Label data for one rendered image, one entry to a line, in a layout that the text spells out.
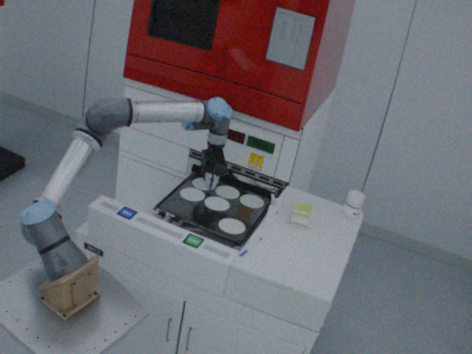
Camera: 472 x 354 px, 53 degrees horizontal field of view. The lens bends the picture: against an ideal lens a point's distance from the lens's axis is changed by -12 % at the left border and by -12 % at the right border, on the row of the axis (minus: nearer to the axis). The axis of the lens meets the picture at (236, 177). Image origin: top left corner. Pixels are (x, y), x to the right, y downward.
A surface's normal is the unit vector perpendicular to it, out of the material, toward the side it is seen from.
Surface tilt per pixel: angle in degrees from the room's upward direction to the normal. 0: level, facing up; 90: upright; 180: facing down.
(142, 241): 90
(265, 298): 90
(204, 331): 90
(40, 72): 90
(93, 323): 0
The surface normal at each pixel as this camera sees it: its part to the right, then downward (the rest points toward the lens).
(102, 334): 0.18, -0.86
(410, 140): -0.37, 0.39
